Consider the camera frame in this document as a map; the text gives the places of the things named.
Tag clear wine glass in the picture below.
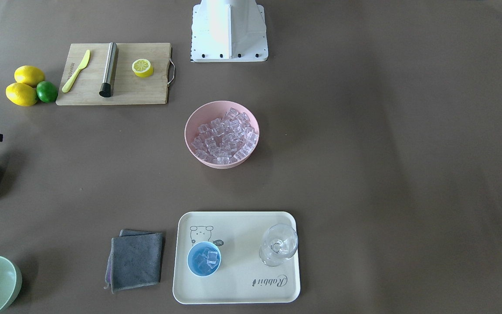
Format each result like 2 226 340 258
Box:
259 223 298 267

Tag pink bowl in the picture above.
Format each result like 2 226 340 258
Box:
184 101 260 169

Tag pile of ice cubes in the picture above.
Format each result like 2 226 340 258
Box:
189 107 259 166

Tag lower whole lemon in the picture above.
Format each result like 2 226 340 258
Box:
5 83 39 106

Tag upper whole lemon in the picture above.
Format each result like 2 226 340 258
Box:
14 65 45 88

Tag green lime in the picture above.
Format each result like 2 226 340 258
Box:
36 80 58 103

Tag lemon half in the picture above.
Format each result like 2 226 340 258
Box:
131 59 154 78

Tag steel muddler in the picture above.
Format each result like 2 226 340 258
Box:
99 42 118 98

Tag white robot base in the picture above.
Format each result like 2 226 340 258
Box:
190 0 269 62

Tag cream serving tray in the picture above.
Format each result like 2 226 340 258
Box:
173 211 301 304

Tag grey folded cloth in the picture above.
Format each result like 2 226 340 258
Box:
104 229 165 294

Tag ice cubes in blue cup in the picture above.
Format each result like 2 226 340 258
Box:
191 248 220 276

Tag whole lemon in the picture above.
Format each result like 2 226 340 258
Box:
5 83 39 106
14 65 45 88

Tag blue cup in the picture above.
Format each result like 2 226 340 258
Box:
187 241 222 277

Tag yellow plastic knife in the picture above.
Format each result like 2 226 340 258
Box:
61 49 91 93

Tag bamboo cutting board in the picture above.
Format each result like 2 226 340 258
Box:
56 42 173 106

